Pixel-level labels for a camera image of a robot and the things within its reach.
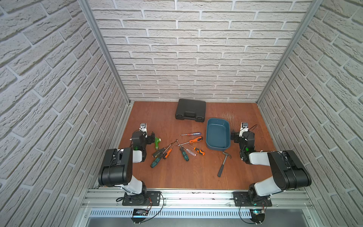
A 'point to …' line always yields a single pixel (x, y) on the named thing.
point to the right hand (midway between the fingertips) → (243, 130)
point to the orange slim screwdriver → (168, 152)
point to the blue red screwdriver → (194, 134)
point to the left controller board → (140, 212)
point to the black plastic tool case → (191, 109)
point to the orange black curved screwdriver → (199, 151)
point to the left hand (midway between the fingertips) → (146, 129)
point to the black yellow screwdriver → (159, 152)
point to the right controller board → (257, 213)
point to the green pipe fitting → (157, 140)
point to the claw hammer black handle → (221, 167)
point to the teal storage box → (218, 134)
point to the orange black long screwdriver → (199, 138)
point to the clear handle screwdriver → (189, 151)
